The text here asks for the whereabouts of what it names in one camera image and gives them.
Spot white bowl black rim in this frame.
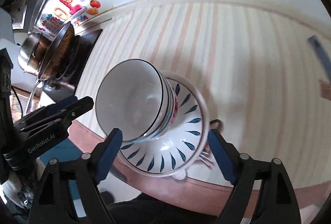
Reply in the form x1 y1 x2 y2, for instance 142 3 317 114
95 59 169 142

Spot white bowl coloured dots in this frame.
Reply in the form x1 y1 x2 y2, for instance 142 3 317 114
134 73 177 143

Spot floral rose bowl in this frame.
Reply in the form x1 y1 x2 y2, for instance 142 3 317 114
166 80 178 125

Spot metal wok pan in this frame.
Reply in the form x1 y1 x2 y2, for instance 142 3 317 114
23 22 75 115

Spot steel pot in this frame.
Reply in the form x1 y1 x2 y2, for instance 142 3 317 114
17 32 51 76

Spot blue leaf pattern plate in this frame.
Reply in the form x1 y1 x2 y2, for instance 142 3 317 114
117 77 205 173

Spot pink rimmed floral plate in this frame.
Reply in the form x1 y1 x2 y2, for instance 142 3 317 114
113 69 210 180

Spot striped table mat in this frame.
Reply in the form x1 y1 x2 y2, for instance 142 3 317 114
76 2 330 188

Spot brown mat label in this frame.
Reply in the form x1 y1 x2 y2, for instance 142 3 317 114
319 80 331 100

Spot yellow fruit magnet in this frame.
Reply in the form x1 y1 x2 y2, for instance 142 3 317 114
86 7 99 16

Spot orange fruit magnet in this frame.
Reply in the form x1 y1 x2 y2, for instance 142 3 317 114
90 0 101 8

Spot black cable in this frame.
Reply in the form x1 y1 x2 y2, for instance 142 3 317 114
10 85 24 117

